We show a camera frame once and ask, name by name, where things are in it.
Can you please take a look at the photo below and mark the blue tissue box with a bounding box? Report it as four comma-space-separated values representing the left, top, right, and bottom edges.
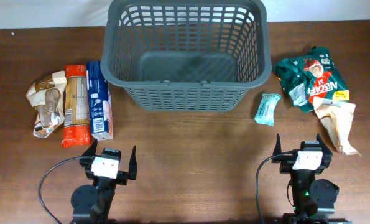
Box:
86, 60, 113, 141

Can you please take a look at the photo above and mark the brown and cream snack bag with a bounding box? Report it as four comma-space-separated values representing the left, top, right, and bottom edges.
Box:
26, 71, 67, 138

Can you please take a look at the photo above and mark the orange spaghetti pack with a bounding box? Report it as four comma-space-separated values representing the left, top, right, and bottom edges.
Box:
62, 65, 91, 148

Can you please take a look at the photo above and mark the light teal tissue pack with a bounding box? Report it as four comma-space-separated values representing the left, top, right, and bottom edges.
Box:
254, 93, 281, 126

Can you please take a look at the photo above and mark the grey plastic basket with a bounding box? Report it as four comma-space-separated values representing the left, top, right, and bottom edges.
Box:
100, 0, 272, 111

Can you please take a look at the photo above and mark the beige paper bag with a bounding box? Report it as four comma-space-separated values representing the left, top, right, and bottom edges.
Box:
312, 97, 360, 156

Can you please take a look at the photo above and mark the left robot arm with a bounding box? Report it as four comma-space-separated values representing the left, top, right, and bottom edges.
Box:
71, 140, 137, 224

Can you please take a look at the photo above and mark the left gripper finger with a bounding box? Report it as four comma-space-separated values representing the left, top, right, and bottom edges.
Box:
82, 139, 98, 157
127, 146, 137, 180

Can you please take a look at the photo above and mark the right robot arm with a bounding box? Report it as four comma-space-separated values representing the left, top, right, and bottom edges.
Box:
272, 135, 349, 224

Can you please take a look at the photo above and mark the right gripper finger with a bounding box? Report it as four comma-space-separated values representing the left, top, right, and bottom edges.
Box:
316, 134, 332, 154
272, 134, 282, 156

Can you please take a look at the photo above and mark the green Nescafe bag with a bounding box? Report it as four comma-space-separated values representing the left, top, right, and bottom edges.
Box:
274, 46, 350, 113

